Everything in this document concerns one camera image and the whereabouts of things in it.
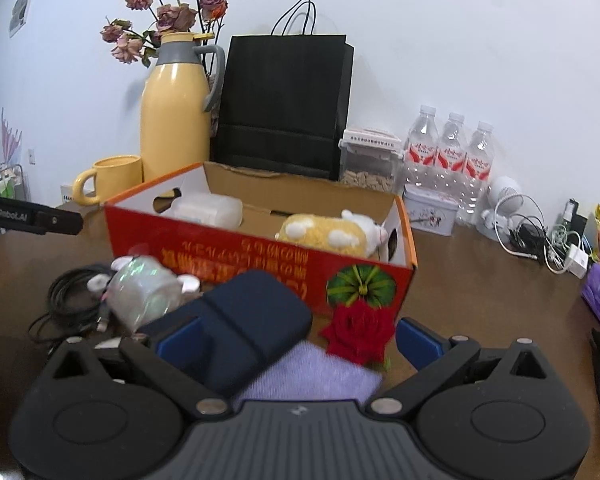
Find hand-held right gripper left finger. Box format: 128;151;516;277
45;317;231;418

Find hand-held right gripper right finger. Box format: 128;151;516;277
367;317;556;417

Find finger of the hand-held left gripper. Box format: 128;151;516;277
0;192;84;237

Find red artificial rose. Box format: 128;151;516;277
319;300;398;372

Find black cable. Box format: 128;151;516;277
28;267;116;346

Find navy blue case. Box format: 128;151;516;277
139;269;314;397

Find red orange cardboard box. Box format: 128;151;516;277
104;161;418;317

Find purple cloth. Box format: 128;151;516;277
230;340;383;403

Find white flat box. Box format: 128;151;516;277
60;183;103;206

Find yellow mug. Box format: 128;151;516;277
72;155;144;206

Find white printed tin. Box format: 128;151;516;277
402;184;460;237

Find yellow white plush toy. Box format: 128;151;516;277
275;209;390;260

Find black power adapter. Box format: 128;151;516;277
512;224;548;251

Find small white fan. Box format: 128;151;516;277
477;176;526;241

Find yellow thermos jug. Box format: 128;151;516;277
140;31;227;183

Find clear container of seeds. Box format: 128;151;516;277
338;140;403;195

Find white charger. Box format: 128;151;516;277
562;245;591;278

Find clear water bottle red label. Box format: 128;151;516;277
457;121;496;226
405;105;440;191
437;111;468;196

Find dark upright object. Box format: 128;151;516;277
562;199;588;246

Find white flat carton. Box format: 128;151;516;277
341;129;401;148

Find dried pink flowers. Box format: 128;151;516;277
100;0;229;78

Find black paper bag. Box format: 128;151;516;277
214;0;355;182

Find wire rack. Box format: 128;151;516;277
0;155;28;241

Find purple flower wall sticker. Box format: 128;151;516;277
0;107;23;161

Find white cable tangle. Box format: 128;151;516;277
495;192;591;276

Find wall poster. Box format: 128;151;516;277
8;0;35;38

